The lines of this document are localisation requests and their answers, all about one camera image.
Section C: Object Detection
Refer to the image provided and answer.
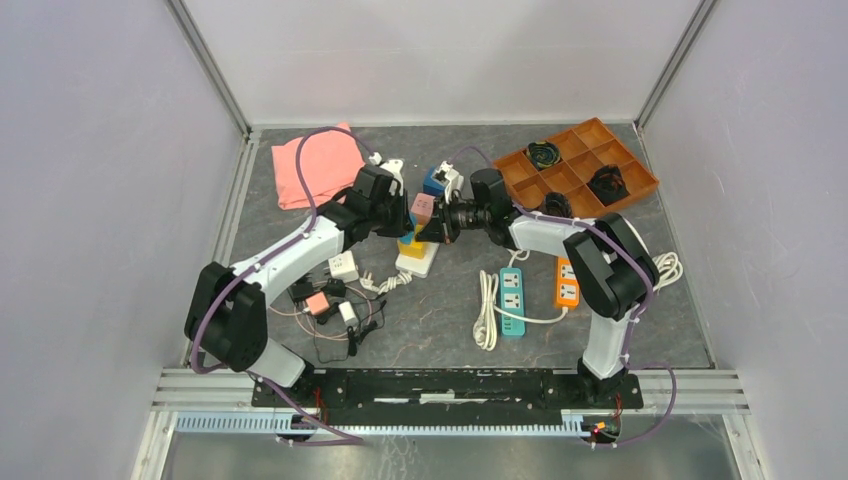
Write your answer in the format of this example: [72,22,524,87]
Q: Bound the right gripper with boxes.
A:
[416,193,490,247]

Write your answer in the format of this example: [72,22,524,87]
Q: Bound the pink cube socket adapter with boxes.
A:
[410,192,435,226]

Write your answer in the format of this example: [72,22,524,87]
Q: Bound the yellow cube socket adapter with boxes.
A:
[397,231,427,259]

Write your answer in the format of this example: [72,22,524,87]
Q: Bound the white long power strip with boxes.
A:
[359,225,439,295]

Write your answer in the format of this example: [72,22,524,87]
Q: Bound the blue cube socket adapter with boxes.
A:
[422,167,445,198]

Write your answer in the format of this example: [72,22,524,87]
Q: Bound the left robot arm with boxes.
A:
[184,159,413,408]

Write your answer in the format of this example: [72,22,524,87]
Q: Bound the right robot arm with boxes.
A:
[415,168,659,408]

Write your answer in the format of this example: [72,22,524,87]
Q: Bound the white printed plug adapter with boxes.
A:
[328,251,360,283]

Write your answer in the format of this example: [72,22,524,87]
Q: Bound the pink cloth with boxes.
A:
[271,131,364,210]

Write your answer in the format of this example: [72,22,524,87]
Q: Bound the teal power strip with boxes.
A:
[498,267,526,338]

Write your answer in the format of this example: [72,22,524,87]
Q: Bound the white usb charger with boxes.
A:
[338,301,359,328]

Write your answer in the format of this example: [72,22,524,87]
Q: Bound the small pink charger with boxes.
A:
[304,291,330,317]

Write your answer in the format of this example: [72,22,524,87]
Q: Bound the black power adapter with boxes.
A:
[287,279,347,304]

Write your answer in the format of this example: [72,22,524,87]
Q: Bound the orange power strip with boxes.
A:
[554,257,580,309]

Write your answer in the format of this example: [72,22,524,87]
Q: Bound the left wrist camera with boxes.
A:
[368,152,405,196]

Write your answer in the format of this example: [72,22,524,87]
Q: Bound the black thin cables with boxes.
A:
[268,278,389,365]

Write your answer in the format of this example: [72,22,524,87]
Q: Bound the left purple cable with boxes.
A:
[188,127,379,448]

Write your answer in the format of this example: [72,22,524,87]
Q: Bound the white bundled teal-strip cable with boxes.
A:
[471,269,570,352]

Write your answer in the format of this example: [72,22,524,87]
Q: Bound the black coiled strap front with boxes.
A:
[541,192,575,220]

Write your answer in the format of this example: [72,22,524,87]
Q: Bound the green black coiled strap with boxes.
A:
[525,140,563,171]

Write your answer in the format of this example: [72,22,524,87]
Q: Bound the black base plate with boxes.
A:
[286,368,644,427]

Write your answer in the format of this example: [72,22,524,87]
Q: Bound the white coiled cable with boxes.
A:
[503,248,684,293]

